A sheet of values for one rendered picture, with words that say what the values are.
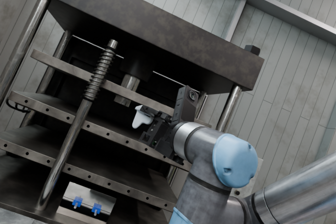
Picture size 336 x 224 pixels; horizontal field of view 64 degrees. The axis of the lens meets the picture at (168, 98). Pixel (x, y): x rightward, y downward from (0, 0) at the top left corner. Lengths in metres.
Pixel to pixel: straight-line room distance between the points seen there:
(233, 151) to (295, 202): 0.14
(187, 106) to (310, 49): 3.68
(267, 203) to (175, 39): 1.13
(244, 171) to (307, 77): 3.71
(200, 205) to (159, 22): 1.19
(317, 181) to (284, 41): 3.60
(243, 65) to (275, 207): 1.17
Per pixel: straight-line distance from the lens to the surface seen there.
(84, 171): 1.59
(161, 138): 0.59
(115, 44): 1.53
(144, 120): 0.65
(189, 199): 0.46
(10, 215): 1.49
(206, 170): 0.44
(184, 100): 0.59
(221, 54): 1.56
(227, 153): 0.42
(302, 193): 0.49
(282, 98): 3.91
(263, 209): 0.52
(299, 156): 4.06
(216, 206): 0.46
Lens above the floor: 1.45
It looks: 5 degrees up
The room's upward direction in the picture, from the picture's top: 23 degrees clockwise
